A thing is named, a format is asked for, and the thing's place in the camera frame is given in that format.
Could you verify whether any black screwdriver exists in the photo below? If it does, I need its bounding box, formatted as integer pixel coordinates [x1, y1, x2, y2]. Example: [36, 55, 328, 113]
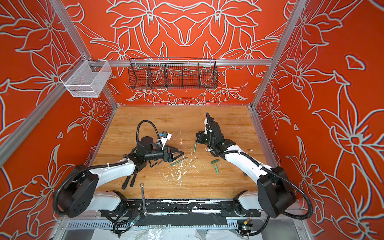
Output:
[122, 176, 131, 190]
[130, 174, 137, 188]

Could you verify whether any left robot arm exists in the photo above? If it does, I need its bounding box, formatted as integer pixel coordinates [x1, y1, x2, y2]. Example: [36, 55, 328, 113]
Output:
[53, 120, 184, 218]

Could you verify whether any metal wrench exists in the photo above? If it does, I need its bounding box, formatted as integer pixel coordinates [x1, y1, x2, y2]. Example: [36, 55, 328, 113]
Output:
[140, 183, 148, 217]

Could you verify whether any clear plastic bin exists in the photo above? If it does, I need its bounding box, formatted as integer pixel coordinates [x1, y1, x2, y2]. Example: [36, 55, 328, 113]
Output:
[60, 60, 112, 98]

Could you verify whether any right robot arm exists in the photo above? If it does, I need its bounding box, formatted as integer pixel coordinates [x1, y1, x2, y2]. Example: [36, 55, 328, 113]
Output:
[196, 112, 314, 220]

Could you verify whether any light green cap right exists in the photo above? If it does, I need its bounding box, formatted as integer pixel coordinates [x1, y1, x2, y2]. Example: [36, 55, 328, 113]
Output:
[214, 164, 220, 175]

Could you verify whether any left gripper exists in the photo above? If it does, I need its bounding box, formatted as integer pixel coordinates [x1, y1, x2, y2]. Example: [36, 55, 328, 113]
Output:
[145, 144, 183, 163]

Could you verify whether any black wire basket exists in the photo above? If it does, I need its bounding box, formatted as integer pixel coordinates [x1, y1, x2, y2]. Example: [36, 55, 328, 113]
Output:
[128, 58, 219, 90]

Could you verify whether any black screwdriver right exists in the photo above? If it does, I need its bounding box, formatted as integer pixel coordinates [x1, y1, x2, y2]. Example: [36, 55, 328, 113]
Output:
[130, 174, 137, 188]

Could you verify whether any black screwdriver left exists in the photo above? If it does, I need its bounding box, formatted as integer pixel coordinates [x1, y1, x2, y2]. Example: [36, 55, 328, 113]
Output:
[122, 176, 131, 190]

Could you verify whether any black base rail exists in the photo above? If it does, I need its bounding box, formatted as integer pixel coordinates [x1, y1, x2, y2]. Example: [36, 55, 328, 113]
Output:
[102, 199, 262, 217]

